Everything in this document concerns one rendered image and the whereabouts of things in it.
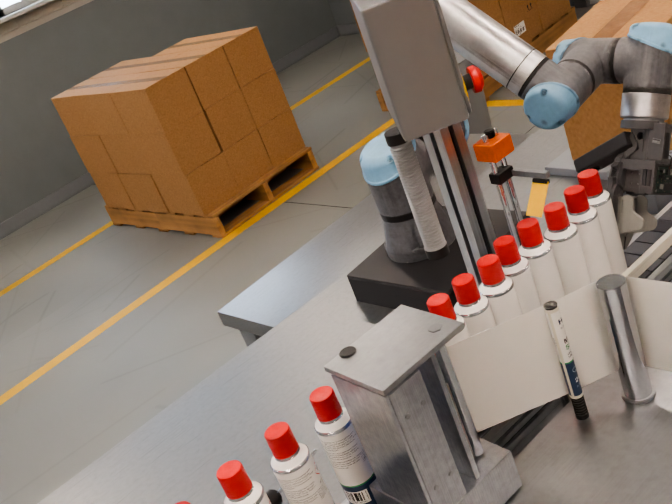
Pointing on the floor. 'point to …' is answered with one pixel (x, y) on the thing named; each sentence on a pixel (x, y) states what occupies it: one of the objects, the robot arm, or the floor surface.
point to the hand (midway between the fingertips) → (619, 241)
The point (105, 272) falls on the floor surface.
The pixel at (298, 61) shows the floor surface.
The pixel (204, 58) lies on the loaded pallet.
